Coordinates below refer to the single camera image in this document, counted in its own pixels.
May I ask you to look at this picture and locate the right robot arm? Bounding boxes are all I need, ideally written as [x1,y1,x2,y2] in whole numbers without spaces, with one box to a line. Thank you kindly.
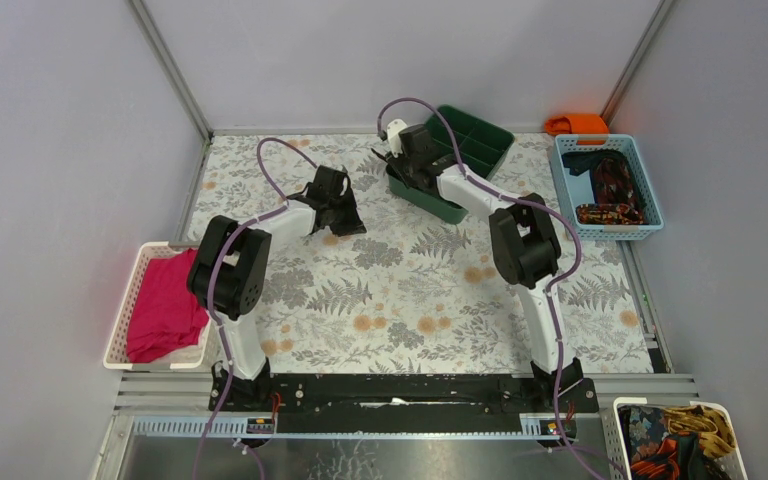
[378,119,582,412]

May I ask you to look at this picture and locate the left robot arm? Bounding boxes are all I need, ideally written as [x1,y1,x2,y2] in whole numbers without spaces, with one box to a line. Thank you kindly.
[187,166,366,411]

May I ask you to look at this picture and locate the ties in blue basket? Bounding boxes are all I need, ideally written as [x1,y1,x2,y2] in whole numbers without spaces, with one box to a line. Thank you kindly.
[561,149,645,225]

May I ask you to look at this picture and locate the colourful ties in white basket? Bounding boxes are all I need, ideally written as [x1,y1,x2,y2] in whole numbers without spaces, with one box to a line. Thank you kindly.
[617,404,742,479]

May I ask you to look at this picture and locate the green compartment organizer tray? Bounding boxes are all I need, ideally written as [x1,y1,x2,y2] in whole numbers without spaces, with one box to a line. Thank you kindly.
[386,104,515,224]

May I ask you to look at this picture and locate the orange cloth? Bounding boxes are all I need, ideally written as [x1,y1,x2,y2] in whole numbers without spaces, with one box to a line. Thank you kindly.
[544,113,610,136]

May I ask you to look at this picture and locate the light blue perforated basket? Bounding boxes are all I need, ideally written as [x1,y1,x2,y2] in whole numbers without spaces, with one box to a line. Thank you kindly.
[549,134,665,241]

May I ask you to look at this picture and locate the magenta cloth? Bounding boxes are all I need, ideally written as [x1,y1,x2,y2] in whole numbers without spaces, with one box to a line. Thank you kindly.
[126,249,208,363]

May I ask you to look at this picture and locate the white perforated basket left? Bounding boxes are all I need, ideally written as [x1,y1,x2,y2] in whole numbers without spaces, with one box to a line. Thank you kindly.
[102,242,220,372]

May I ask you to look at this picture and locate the white basket bottom right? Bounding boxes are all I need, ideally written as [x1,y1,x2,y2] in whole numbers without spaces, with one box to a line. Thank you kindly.
[600,397,747,479]

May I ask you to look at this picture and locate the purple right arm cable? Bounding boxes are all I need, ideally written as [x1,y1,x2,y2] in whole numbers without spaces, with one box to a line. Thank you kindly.
[375,97,611,480]

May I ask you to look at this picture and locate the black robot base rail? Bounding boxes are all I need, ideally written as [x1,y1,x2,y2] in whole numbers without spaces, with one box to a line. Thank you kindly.
[208,369,599,434]

